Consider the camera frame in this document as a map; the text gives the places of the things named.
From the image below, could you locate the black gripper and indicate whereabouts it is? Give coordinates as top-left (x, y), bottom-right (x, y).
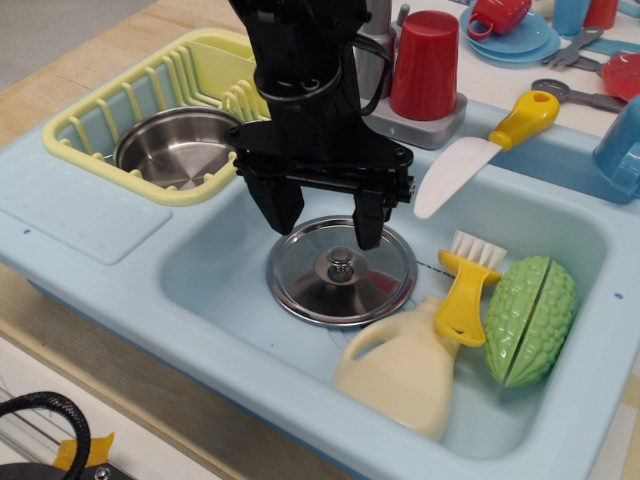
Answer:
top-left (228, 74), bottom-right (414, 250)

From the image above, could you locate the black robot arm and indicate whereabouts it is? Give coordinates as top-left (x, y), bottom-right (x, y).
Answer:
top-left (226, 1), bottom-right (413, 250)

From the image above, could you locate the round steel pot lid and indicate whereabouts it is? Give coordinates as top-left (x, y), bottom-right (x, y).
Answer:
top-left (266, 216), bottom-right (417, 327)

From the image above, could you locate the steel pot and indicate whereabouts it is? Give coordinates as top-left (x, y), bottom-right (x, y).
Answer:
top-left (113, 106), bottom-right (240, 191)

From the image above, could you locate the red plastic cup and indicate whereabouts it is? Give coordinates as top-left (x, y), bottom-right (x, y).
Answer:
top-left (390, 10), bottom-right (459, 121)

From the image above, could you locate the yellow dish brush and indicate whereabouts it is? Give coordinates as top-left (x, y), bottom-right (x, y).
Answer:
top-left (435, 230), bottom-right (507, 348)

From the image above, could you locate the grey faucet base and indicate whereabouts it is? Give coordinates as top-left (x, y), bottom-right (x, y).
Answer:
top-left (355, 1), bottom-right (467, 150)

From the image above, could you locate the yellow dish rack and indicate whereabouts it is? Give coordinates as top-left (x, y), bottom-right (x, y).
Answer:
top-left (42, 28), bottom-right (270, 206)

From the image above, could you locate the cream detergent bottle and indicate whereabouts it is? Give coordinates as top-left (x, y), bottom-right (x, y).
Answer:
top-left (332, 297), bottom-right (460, 441)

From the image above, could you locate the light blue toy sink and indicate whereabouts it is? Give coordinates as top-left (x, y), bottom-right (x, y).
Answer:
top-left (1, 123), bottom-right (639, 479)

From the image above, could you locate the green bitter melon toy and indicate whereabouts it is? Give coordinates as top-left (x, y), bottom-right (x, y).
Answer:
top-left (485, 256), bottom-right (576, 388)

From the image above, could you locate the red mug on plates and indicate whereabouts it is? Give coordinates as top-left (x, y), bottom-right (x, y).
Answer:
top-left (466, 0), bottom-right (532, 41)

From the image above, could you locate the grey toy spoon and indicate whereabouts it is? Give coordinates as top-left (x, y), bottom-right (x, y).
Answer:
top-left (531, 79), bottom-right (627, 113)

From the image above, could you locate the blue plate stack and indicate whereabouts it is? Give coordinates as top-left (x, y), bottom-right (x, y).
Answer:
top-left (460, 7), bottom-right (561, 64)

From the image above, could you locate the grey toy fork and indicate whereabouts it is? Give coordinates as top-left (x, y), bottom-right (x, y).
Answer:
top-left (542, 27), bottom-right (604, 68)

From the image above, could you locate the blue mug at right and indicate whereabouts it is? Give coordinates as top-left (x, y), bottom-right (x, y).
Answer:
top-left (593, 96), bottom-right (639, 198)

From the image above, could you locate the blue cup at top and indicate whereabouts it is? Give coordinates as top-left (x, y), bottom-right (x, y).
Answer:
top-left (551, 0), bottom-right (590, 36)

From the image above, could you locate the yellow tape piece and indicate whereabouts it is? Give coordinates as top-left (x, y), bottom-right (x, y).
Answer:
top-left (52, 432), bottom-right (115, 471)

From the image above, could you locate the red cup at top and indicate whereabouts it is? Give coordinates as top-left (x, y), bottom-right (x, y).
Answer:
top-left (583, 0), bottom-right (619, 30)

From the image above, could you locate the yellow handled toy knife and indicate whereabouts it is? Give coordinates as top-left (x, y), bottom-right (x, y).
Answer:
top-left (414, 90), bottom-right (560, 219)

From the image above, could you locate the black sleeved cable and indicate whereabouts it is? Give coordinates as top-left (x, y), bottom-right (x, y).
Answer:
top-left (0, 391), bottom-right (93, 474)

